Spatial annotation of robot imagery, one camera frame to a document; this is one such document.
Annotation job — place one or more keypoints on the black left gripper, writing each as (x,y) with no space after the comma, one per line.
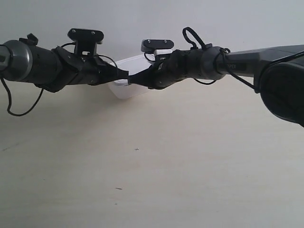
(76,70)

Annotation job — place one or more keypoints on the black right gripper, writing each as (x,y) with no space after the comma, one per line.
(179,66)

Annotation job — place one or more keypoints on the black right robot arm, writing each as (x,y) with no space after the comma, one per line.
(275,73)

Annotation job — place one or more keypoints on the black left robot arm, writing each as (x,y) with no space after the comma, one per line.
(23,61)

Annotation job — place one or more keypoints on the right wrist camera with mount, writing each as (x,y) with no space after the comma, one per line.
(156,49)

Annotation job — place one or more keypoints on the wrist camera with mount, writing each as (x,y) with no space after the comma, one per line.
(86,40)
(156,49)

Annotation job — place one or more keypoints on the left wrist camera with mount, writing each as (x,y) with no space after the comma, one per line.
(86,40)

